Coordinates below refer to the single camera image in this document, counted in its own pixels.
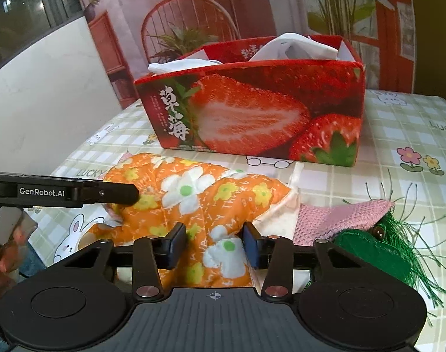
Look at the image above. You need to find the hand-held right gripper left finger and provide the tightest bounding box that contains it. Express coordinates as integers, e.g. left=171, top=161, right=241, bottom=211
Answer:
left=50, top=223, right=187, bottom=300

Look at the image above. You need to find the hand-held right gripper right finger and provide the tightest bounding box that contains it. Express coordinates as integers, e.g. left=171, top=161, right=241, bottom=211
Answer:
left=243, top=222, right=360, bottom=298

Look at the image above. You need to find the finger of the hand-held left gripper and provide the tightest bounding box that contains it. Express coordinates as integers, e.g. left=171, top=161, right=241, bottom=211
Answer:
left=74, top=181, right=140, bottom=207

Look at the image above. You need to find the orange floral padded cloth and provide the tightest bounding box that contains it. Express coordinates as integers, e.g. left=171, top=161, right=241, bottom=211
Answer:
left=85, top=152, right=299, bottom=290

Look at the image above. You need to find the pink knitted cloth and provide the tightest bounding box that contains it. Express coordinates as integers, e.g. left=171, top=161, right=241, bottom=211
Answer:
left=292, top=198, right=396, bottom=247

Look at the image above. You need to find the green tasselled ornament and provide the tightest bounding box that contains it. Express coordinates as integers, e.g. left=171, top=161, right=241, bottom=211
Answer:
left=305, top=169, right=446, bottom=310

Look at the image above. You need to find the red strawberry print cardboard box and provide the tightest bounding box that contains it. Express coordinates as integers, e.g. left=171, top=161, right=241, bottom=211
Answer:
left=134, top=36, right=366, bottom=168

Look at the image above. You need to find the white cloth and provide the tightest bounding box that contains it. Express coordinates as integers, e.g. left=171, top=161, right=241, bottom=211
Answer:
left=148, top=32, right=343, bottom=76

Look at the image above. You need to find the person's left hand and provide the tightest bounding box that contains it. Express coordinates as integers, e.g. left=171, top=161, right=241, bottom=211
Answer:
left=0, top=209, right=38, bottom=290

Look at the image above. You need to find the green checked cartoon tablecloth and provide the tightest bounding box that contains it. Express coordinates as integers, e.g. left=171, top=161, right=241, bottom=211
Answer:
left=25, top=88, right=446, bottom=338

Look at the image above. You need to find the dark framed window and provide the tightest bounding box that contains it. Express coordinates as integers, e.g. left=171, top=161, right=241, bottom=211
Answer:
left=0, top=0, right=85, bottom=78

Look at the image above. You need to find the printed room scene wall tapestry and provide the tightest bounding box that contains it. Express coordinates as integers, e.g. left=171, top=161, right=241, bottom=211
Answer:
left=71, top=0, right=418, bottom=110

